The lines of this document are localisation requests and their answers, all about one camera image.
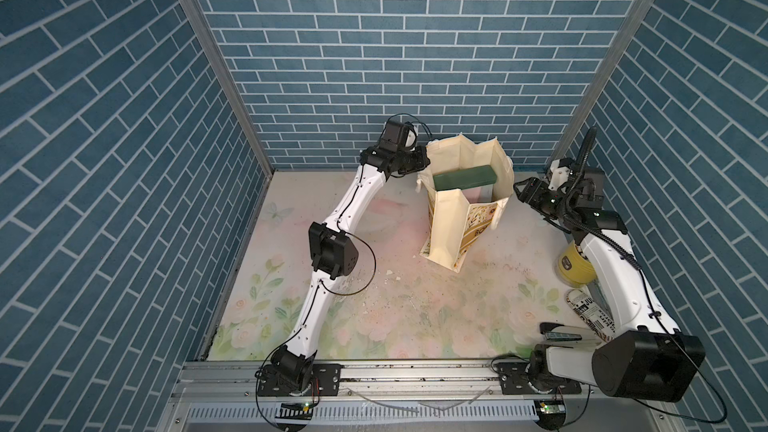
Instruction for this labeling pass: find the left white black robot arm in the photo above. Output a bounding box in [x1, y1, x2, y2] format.
[268, 145, 429, 392]

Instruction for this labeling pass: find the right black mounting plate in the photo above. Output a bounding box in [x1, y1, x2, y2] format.
[490, 358, 582, 395]

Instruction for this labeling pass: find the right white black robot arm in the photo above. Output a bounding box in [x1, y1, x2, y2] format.
[515, 177, 706, 403]

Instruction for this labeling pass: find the black mounting plate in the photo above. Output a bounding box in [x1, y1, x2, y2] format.
[490, 358, 582, 395]
[255, 362, 342, 397]

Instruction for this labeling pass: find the yellow pen holder cup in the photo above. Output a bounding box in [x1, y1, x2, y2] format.
[557, 241, 597, 288]

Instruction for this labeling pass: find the white printed packet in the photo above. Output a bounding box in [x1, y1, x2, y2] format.
[565, 289, 615, 342]

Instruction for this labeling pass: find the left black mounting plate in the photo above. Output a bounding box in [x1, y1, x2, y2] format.
[255, 362, 342, 397]

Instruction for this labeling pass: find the cream canvas tote bag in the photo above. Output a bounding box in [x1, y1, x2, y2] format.
[417, 135, 514, 272]

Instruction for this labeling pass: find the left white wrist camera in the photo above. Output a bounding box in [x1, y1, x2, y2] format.
[379, 119, 418, 151]

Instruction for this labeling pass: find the aluminium front rail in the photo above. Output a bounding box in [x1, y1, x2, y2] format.
[158, 359, 685, 431]

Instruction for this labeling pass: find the dark green pencil case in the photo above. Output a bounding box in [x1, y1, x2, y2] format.
[433, 165, 497, 191]

